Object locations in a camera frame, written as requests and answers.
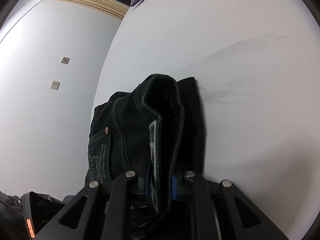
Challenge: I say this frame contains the black denim pants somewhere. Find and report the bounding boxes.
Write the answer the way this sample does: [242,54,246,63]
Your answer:
[85,74,208,240]

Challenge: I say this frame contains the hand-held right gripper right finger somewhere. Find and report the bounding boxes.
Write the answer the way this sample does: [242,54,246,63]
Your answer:
[172,171,288,240]

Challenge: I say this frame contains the beige curtain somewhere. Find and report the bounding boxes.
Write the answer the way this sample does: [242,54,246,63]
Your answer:
[44,0,129,20]

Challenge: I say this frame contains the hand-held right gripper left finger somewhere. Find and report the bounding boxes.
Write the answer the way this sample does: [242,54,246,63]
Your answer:
[35,171,151,240]

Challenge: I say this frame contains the white bed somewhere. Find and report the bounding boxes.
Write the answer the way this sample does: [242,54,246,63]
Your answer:
[92,0,317,240]

